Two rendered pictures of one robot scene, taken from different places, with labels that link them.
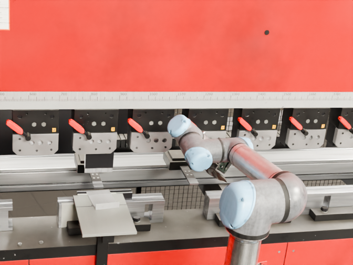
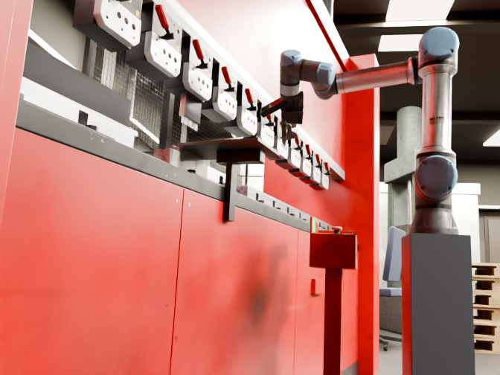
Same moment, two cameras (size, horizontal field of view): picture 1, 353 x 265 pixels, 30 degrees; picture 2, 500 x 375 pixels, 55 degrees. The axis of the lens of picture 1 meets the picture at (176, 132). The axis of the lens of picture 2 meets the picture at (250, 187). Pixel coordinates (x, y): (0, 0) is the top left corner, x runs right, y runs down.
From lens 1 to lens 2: 2.23 m
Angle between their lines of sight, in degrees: 59
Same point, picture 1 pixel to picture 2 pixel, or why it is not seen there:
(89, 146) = (197, 84)
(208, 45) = (249, 34)
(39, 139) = (169, 50)
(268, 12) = (268, 30)
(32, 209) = not seen: outside the picture
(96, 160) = (191, 109)
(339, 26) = not seen: hidden behind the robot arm
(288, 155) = not seen: hidden behind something
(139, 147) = (222, 105)
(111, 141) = (208, 87)
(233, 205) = (446, 36)
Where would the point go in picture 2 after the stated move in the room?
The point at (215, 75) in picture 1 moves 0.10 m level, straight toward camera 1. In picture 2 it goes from (251, 63) to (271, 56)
